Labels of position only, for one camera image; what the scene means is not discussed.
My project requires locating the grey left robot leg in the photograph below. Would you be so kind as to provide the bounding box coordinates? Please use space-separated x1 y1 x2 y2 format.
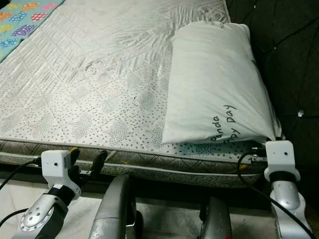
87 174 143 239

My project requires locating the grey robot leg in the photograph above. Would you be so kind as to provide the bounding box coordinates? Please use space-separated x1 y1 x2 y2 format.
199 197 232 239
87 174 143 239

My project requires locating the grey right robot leg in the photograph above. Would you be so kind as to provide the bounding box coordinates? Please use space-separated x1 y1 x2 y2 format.
199 197 232 239

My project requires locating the grey patterned quilted mattress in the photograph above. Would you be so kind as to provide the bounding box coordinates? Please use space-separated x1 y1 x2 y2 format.
0 0 285 189

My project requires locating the dark tufted headboard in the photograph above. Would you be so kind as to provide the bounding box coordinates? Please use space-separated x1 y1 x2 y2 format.
224 0 319 175

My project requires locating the teal blanket with colourful hearts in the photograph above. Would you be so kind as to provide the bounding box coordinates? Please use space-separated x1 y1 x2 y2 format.
0 0 65 63

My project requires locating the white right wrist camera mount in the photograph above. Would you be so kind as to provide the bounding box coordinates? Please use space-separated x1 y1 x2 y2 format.
264 140 301 182

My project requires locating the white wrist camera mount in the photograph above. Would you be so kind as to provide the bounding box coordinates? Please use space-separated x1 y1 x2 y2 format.
41 149 82 200
264 140 301 182

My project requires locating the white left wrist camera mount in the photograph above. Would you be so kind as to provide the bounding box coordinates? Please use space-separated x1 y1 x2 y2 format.
41 149 82 200

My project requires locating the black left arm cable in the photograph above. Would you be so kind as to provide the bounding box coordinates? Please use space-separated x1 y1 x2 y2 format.
0 208 30 227
0 157 43 190

